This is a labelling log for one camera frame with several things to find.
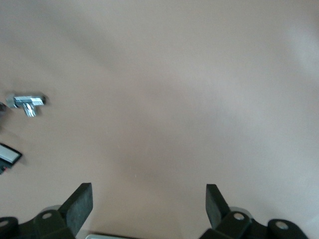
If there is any chrome metal tee fitting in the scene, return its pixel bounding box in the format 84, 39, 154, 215
5, 92, 48, 118

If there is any white square push button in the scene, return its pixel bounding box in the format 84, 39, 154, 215
0, 142, 23, 175

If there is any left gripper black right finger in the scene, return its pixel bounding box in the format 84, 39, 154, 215
199, 183, 309, 239

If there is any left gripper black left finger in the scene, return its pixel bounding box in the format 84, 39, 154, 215
0, 182, 94, 239

